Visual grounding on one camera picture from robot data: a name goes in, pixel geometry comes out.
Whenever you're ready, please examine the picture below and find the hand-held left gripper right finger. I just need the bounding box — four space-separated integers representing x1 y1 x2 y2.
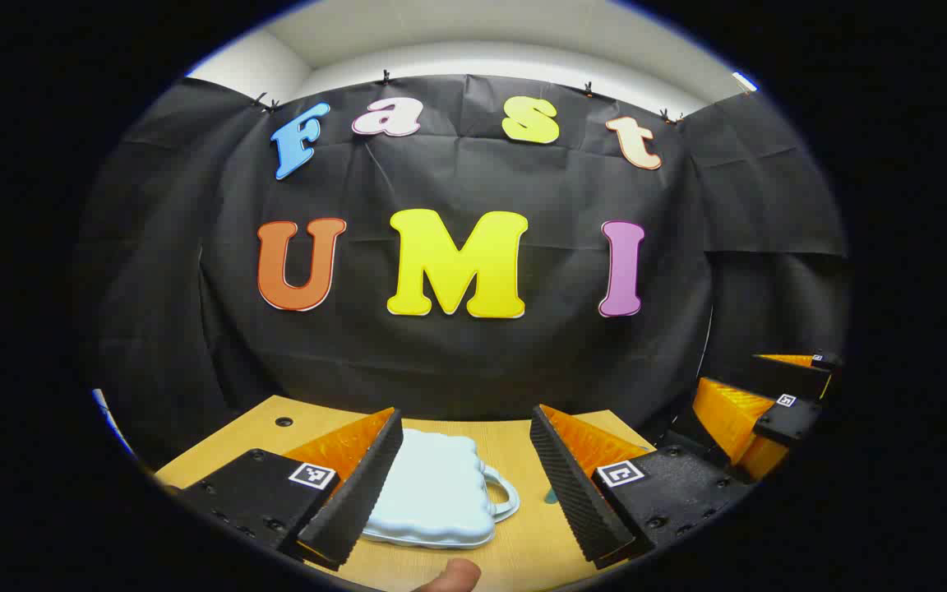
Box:
529 404 762 571

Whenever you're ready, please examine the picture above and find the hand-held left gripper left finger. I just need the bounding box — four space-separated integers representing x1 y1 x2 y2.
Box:
163 407 405 572

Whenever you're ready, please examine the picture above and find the light blue suitcase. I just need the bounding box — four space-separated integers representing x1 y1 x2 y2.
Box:
361 428 520 550

